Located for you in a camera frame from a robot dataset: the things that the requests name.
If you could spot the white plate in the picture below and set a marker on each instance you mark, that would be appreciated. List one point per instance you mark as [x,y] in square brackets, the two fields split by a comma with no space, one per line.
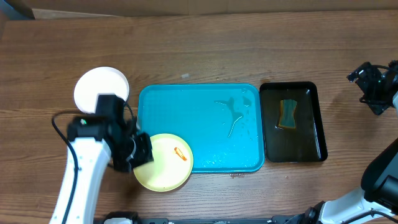
[99,81]

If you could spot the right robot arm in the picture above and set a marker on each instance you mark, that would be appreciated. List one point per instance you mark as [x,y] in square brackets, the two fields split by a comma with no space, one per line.
[377,195]

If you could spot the teal plastic tray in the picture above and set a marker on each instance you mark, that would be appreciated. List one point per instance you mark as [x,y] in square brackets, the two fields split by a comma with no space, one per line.
[221,123]

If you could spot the green yellow sponge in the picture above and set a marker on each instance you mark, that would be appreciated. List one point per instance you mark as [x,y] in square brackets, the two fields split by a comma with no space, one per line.
[287,114]

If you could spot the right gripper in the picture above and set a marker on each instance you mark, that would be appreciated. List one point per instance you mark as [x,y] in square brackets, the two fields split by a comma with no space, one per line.
[374,74]

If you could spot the yellow plate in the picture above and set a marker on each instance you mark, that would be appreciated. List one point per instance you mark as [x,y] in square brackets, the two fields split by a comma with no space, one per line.
[167,171]

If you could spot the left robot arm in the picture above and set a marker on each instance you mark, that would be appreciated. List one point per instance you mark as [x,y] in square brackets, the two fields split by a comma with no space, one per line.
[95,141]

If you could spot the ketchup stain on yellow plate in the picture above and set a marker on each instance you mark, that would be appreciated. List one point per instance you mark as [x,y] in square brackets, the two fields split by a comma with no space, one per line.
[180,153]

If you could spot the black water tray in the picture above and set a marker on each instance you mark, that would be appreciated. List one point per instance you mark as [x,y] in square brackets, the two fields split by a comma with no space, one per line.
[305,143]

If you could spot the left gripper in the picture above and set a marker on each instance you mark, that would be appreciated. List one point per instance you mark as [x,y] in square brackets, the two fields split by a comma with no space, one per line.
[145,157]

